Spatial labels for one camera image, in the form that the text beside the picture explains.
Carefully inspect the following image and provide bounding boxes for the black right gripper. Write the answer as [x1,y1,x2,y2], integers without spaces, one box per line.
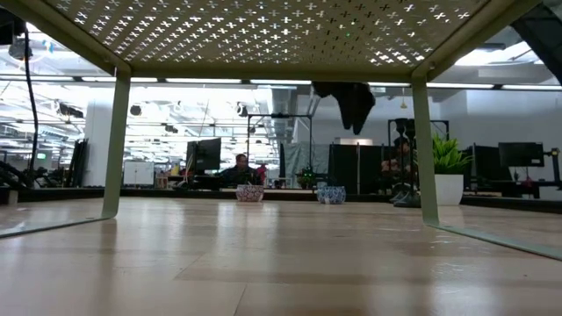
[312,82,377,135]

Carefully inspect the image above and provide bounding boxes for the blue white patterned candle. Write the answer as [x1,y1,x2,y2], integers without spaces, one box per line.
[315,185,347,205]

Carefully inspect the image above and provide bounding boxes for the green perforated metal shelf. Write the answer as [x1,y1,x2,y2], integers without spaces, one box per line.
[0,0,562,263]

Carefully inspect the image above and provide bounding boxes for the black partition panel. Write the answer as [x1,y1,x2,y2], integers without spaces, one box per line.
[328,143,387,195]

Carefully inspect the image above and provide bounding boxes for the green plant in white pot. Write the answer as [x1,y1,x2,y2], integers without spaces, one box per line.
[432,133,474,207]

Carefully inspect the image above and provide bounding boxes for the black computer monitor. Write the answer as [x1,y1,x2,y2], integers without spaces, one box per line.
[186,137,223,175]
[498,141,545,169]
[465,144,501,182]

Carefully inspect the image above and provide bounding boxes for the white cabinet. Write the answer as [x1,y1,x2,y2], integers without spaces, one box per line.
[122,161,155,187]

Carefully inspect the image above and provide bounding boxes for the black leaning panels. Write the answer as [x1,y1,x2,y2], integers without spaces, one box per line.
[65,138,89,189]

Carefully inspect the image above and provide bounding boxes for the black ceiling fixture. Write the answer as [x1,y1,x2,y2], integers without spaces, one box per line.
[7,38,34,62]

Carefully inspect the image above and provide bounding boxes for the black background frame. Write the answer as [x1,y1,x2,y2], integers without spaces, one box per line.
[385,118,450,144]

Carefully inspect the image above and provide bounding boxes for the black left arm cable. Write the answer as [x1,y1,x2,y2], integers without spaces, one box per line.
[22,25,40,176]

